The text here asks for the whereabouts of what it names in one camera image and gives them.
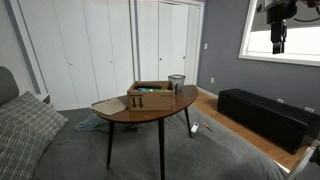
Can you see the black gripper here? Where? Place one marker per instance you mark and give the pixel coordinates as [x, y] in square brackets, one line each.
[280, 9]

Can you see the brown cardboard box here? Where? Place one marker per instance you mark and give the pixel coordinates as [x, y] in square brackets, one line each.
[151, 100]

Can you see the green item in box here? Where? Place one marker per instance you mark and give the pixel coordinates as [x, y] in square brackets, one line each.
[146, 90]

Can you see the black storage bench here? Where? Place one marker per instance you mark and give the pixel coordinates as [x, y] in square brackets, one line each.
[263, 113]

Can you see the white bifold closet door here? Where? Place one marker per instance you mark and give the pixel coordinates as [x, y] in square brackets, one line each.
[153, 40]
[53, 50]
[186, 40]
[113, 40]

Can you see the clear glass cup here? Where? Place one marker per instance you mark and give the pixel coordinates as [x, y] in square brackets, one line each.
[176, 81]

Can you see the orange and white marker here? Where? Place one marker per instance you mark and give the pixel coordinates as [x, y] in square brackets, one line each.
[208, 127]

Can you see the white remote control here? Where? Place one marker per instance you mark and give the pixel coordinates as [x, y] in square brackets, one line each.
[194, 127]

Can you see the grey metal stand bar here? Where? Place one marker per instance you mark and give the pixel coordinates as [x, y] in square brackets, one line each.
[300, 163]

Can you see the grey bed blanket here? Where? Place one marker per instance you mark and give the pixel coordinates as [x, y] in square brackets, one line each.
[200, 156]

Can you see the oval wooden table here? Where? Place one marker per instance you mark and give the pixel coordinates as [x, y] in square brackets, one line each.
[150, 115]

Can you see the tan paper sheet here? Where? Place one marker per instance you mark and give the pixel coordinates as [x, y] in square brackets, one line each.
[109, 106]

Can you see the teal crumpled cloth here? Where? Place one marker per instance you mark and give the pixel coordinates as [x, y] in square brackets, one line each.
[90, 124]

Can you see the grey plaid pillow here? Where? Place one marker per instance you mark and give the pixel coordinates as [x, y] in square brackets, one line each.
[30, 116]

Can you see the grey headboard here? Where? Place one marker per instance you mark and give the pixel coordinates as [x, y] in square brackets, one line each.
[7, 85]

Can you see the grey dashed-pattern pillow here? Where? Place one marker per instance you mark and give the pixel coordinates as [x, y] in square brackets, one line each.
[16, 153]

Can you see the white window frame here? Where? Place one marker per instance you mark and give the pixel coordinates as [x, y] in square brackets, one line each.
[245, 33]

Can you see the white wall outlet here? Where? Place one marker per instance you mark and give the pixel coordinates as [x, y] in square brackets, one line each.
[212, 80]
[309, 109]
[280, 100]

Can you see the white light switch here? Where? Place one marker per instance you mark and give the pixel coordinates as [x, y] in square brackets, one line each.
[205, 46]

